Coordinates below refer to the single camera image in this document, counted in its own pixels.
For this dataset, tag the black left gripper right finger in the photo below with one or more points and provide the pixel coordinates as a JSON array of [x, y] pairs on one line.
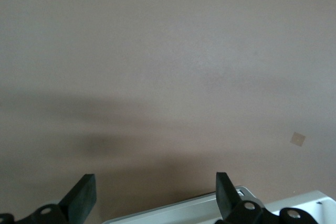
[[227, 197]]

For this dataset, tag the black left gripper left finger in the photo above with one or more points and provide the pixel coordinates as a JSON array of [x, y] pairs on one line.
[[78, 197]]

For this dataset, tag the brown tape patch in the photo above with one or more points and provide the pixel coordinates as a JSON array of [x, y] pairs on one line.
[[298, 139]]

